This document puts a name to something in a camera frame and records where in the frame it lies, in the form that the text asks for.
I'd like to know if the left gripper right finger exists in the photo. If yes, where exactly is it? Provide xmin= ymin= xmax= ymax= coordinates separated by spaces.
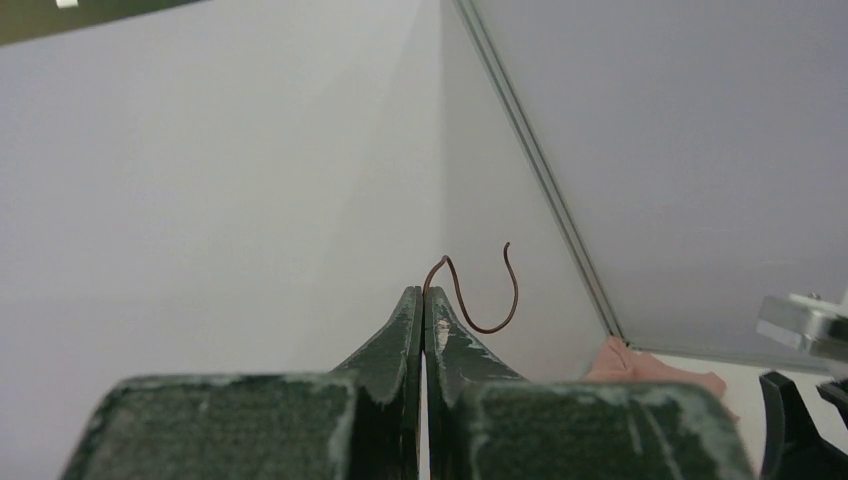
xmin=423 ymin=287 xmax=754 ymax=479

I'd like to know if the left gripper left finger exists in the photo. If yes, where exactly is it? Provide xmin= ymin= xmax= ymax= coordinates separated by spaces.
xmin=62 ymin=287 xmax=423 ymax=479

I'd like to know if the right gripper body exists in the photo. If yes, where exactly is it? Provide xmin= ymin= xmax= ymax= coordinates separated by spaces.
xmin=759 ymin=371 xmax=847 ymax=480

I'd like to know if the brown wire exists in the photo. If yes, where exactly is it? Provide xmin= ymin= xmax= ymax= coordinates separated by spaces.
xmin=422 ymin=241 xmax=520 ymax=336

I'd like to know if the pink cloth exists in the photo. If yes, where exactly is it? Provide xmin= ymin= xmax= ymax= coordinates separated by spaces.
xmin=578 ymin=336 xmax=727 ymax=401

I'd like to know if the aluminium frame rail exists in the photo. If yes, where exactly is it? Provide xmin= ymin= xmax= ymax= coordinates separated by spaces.
xmin=453 ymin=0 xmax=848 ymax=372

